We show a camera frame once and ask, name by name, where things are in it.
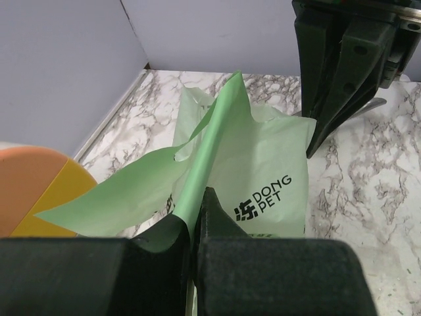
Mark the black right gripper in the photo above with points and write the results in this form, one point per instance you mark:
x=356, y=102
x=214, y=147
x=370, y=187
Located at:
x=342, y=63

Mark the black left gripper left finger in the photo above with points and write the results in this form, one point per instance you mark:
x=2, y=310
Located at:
x=145, y=275

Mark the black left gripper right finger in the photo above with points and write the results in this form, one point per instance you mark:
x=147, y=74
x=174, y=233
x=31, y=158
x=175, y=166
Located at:
x=236, y=274

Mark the green cat litter bag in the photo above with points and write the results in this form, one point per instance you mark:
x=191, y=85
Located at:
x=253, y=157

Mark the silver metal scoop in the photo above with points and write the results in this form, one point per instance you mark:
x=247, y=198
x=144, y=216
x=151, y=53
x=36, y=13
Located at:
x=372, y=104

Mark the cream round drawer cabinet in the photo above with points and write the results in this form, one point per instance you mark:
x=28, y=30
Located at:
x=35, y=179

